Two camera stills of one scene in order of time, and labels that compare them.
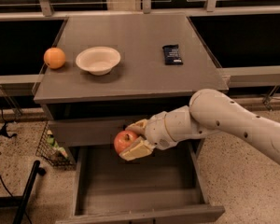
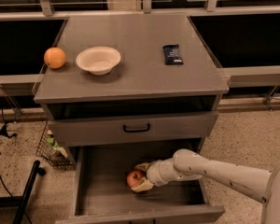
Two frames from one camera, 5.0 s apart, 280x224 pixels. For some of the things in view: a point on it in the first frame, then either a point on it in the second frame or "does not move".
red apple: [123, 139] → [133, 177]
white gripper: [156, 131] → [154, 173]
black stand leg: [19, 202] does not move
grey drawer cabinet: [102, 74] does not move
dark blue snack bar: [172, 55] does not move
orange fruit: [54, 58] does not move
